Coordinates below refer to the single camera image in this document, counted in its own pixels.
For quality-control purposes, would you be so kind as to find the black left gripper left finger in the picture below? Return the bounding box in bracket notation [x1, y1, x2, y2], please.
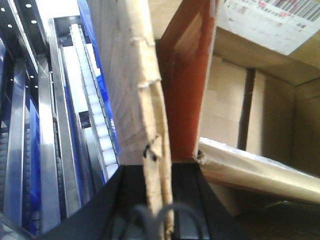
[39, 165, 158, 240]

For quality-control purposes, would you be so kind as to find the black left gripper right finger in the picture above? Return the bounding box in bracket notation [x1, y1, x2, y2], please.
[172, 163, 250, 240]

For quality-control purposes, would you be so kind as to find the plain brown cardboard box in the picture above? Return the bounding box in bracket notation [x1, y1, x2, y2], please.
[88, 0, 320, 240]

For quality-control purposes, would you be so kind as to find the white shipping label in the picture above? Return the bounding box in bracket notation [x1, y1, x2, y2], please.
[217, 0, 320, 56]

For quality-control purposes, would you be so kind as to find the stainless steel shelf rail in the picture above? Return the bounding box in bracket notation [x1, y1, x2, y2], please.
[0, 0, 117, 240]

